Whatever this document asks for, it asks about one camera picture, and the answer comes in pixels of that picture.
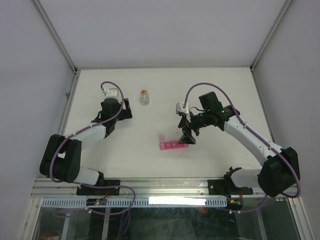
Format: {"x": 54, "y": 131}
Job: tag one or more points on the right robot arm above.
{"x": 279, "y": 166}

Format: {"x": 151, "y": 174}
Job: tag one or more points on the clear glass pill bottle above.
{"x": 144, "y": 99}

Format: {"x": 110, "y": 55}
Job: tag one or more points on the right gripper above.
{"x": 186, "y": 137}

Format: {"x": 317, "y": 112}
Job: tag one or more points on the white slotted cable duct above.
{"x": 139, "y": 202}

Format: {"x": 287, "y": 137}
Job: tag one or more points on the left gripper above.
{"x": 125, "y": 113}

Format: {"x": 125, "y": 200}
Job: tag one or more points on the pink pill organizer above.
{"x": 170, "y": 145}

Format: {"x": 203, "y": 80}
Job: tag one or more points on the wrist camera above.
{"x": 110, "y": 92}
{"x": 183, "y": 110}

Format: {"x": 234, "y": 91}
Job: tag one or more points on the aluminium frame post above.
{"x": 54, "y": 34}
{"x": 278, "y": 20}

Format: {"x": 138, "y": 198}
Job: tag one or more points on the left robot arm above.
{"x": 62, "y": 156}

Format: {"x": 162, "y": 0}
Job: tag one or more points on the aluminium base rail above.
{"x": 143, "y": 187}

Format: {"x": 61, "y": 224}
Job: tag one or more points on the left aluminium frame post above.
{"x": 54, "y": 34}

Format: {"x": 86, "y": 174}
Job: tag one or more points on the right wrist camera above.
{"x": 183, "y": 110}

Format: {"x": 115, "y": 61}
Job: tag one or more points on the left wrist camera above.
{"x": 110, "y": 92}

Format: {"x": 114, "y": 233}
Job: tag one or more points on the right aluminium frame post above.
{"x": 278, "y": 20}

